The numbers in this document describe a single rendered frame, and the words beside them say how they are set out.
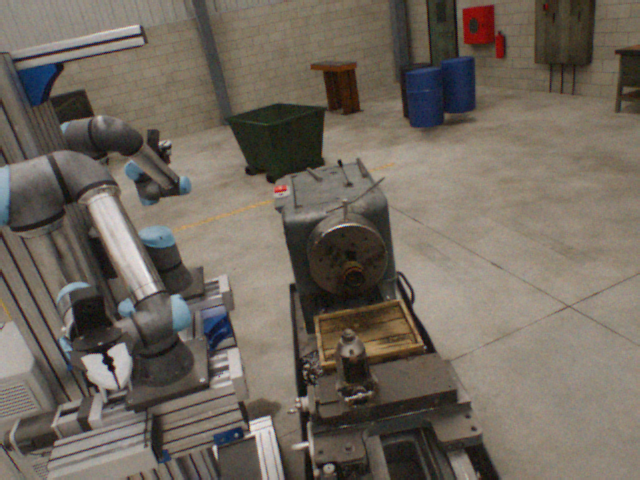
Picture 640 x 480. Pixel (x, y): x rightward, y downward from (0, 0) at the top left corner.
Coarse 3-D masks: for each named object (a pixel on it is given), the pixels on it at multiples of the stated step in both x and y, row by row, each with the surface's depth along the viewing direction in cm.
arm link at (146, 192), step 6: (144, 180) 182; (150, 180) 184; (138, 186) 183; (144, 186) 183; (150, 186) 183; (156, 186) 183; (138, 192) 185; (144, 192) 184; (150, 192) 184; (156, 192) 183; (144, 198) 185; (150, 198) 186; (156, 198) 187; (144, 204) 187; (150, 204) 187
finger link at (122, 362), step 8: (120, 344) 70; (112, 352) 68; (120, 352) 68; (112, 360) 67; (120, 360) 66; (128, 360) 66; (120, 368) 64; (128, 368) 65; (120, 376) 63; (128, 376) 64; (120, 384) 62; (128, 384) 66
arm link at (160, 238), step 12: (144, 228) 167; (156, 228) 167; (168, 228) 167; (144, 240) 161; (156, 240) 161; (168, 240) 163; (156, 252) 162; (168, 252) 164; (156, 264) 164; (168, 264) 165
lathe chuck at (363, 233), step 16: (336, 224) 181; (352, 224) 179; (368, 224) 184; (336, 240) 181; (352, 240) 181; (368, 240) 182; (320, 256) 183; (384, 256) 186; (320, 272) 186; (336, 272) 187; (368, 272) 188; (336, 288) 190; (352, 288) 191
